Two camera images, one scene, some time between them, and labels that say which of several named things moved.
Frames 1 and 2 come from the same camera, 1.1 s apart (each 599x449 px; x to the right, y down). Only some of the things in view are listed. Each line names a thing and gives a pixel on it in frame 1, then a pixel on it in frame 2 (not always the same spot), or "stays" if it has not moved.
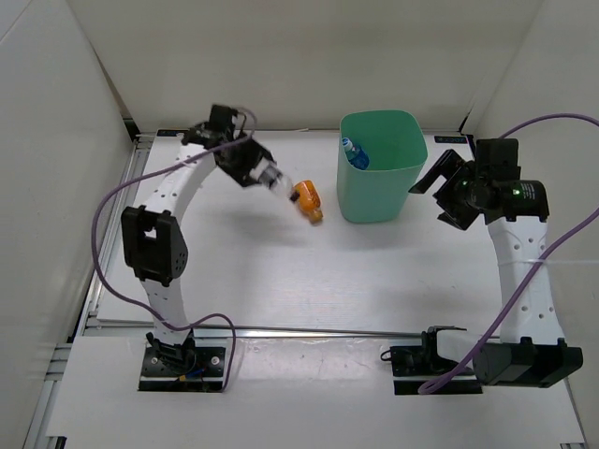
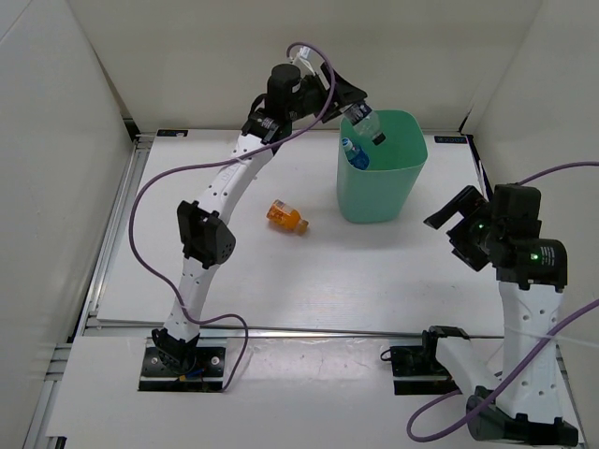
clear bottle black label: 271,176 to 365,122
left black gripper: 255,153 to 343,94
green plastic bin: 395,142 stays
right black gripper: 452,165 to 464,203
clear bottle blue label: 355,154 stays
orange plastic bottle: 310,199 to 285,215
